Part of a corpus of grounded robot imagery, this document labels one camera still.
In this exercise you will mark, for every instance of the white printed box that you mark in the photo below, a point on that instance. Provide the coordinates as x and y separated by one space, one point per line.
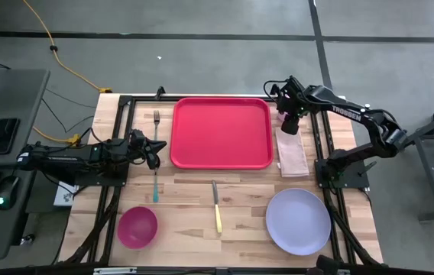
64 196

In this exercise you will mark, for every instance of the grey side desk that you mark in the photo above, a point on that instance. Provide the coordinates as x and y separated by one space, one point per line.
10 95

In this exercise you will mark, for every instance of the black smartphone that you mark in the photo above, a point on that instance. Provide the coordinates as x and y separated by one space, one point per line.
4 135

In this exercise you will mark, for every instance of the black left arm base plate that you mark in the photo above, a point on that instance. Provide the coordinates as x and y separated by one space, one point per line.
102 182

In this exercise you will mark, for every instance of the black front rail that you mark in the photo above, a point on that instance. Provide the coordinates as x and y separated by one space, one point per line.
201 272

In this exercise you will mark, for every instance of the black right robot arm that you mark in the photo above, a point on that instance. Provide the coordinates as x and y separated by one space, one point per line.
347 110

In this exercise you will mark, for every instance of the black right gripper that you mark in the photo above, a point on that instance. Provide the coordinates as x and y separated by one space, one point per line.
290 126

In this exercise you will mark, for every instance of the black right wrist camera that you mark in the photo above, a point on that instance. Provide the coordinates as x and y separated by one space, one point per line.
282 91

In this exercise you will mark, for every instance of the beige napkin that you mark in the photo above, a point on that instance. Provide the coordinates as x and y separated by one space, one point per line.
292 156

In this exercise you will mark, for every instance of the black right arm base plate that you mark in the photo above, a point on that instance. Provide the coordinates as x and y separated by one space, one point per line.
354 177

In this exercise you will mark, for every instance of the black computer mouse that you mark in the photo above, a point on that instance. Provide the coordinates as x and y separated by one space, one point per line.
7 191

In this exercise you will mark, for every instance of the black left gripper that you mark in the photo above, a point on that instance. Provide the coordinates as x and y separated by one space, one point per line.
144 153

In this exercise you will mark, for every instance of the lavender plastic plate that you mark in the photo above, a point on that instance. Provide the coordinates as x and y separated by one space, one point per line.
298 221

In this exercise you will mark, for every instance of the magenta plastic bowl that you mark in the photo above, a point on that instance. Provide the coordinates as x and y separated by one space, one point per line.
137 227

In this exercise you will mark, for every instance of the red plastic tray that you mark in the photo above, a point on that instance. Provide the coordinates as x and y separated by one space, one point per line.
221 133

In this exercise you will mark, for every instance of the black aluminium table frame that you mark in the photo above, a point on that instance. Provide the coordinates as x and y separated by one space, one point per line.
144 98

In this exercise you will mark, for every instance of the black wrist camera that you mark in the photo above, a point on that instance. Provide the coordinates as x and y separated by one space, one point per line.
282 91
137 136

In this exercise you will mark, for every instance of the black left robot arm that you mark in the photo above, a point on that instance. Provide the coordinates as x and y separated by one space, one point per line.
60 158

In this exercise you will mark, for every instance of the cream oblong object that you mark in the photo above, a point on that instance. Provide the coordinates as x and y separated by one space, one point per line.
217 217

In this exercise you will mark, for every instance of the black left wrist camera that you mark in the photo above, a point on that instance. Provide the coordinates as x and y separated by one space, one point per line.
137 136

